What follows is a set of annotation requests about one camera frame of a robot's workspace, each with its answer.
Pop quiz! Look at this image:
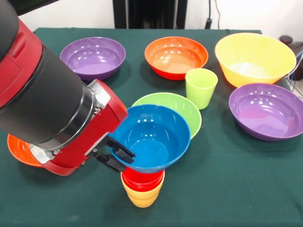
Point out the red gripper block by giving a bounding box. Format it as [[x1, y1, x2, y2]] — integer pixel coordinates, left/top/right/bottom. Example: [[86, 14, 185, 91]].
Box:
[[42, 79, 136, 177]]

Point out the red plastic cup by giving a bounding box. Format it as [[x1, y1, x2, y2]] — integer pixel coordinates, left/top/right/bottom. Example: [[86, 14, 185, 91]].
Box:
[[122, 166, 165, 192]]

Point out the small blue plastic bowl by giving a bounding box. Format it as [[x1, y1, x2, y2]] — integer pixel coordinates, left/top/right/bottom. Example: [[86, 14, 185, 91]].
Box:
[[108, 104, 191, 175]]

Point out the yellow plastic cup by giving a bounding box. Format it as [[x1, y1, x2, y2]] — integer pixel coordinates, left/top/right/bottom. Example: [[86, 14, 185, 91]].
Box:
[[120, 174, 165, 209]]

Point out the green plastic bowl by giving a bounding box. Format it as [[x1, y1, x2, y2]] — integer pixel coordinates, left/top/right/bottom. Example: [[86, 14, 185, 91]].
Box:
[[132, 92, 202, 140]]

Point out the orange-red plastic bowl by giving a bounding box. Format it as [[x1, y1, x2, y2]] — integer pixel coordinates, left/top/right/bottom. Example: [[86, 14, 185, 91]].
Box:
[[7, 133, 45, 168], [144, 36, 209, 81]]

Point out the purple plastic bowl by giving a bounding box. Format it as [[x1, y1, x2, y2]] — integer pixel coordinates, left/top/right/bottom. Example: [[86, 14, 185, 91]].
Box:
[[229, 83, 303, 142], [59, 36, 126, 82]]

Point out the dark green tablecloth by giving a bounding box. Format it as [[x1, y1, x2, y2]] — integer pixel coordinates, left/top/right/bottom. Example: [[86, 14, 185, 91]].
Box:
[[0, 27, 303, 227]]

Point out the green plastic cup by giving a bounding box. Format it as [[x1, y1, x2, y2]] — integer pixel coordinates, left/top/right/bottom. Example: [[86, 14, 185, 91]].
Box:
[[185, 68, 219, 110]]

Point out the large orange plastic bowl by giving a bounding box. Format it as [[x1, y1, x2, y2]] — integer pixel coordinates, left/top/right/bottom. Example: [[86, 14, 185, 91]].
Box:
[[214, 32, 297, 88]]

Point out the black chair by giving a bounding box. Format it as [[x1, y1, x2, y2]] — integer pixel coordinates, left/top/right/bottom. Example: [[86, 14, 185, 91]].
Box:
[[279, 35, 303, 56]]

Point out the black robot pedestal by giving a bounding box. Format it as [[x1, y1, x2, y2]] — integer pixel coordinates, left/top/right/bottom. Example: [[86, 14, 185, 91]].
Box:
[[112, 0, 188, 30]]

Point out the black wall cable plug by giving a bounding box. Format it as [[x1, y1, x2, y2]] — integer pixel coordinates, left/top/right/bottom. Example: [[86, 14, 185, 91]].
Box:
[[205, 0, 221, 30]]

